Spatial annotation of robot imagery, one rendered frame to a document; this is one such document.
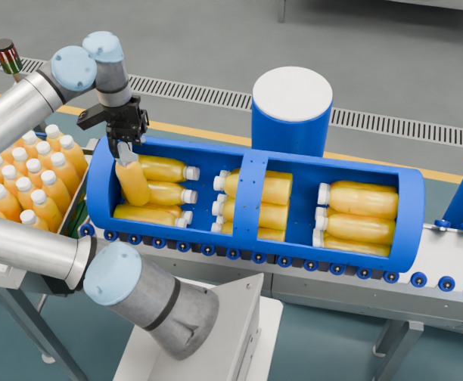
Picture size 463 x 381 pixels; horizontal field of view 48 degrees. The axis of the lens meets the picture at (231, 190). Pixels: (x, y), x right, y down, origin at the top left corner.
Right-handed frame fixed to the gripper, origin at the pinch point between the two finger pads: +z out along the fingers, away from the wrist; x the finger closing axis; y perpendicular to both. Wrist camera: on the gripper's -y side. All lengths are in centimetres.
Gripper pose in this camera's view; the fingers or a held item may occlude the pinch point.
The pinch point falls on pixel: (124, 156)
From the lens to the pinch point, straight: 135.9
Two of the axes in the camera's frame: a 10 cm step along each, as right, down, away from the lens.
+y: 9.8, 1.3, -1.4
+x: 1.8, -7.8, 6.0
